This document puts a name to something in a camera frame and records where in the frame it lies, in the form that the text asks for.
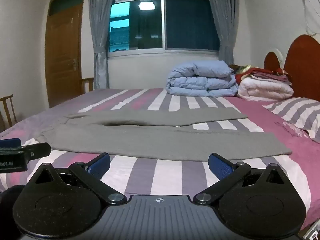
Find white wall cables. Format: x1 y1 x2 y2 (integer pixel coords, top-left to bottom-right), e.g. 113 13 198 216
299 0 318 37

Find wooden chair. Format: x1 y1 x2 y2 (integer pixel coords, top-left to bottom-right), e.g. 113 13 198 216
0 94 18 131
80 77 94 93

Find bed with striped pink sheet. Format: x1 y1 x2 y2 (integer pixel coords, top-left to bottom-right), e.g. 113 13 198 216
0 88 320 232

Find sliding glass window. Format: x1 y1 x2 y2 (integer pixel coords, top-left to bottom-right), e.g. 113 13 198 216
108 0 221 55

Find folded light blue duvet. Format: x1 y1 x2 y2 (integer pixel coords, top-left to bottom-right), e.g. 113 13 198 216
165 60 239 98

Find folded white quilt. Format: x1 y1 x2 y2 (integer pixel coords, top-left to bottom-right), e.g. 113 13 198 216
237 77 295 100

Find brown wooden door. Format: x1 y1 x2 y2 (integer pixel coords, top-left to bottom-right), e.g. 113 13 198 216
45 0 87 108

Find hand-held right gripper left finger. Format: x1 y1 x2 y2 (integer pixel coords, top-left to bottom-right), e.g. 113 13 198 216
27 152 128 205

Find red-brown wooden headboard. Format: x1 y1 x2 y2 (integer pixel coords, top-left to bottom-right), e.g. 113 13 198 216
264 34 320 99

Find striped pillow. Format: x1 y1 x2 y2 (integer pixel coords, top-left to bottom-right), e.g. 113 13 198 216
262 97 320 143

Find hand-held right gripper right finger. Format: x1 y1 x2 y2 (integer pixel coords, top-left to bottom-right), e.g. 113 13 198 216
193 153 292 205

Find grey curtain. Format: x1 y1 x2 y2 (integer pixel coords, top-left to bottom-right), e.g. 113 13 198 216
204 0 241 66
89 0 117 91

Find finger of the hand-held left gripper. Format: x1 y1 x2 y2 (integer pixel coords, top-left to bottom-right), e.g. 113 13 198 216
0 138 22 149
0 142 52 161

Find folded pink sheet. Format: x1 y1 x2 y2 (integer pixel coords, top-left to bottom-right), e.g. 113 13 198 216
250 70 292 86

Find folded red patterned blanket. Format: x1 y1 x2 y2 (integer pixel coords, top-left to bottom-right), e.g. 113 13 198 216
229 64 288 84

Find grey pants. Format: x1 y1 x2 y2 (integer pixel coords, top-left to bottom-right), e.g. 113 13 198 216
34 109 293 162

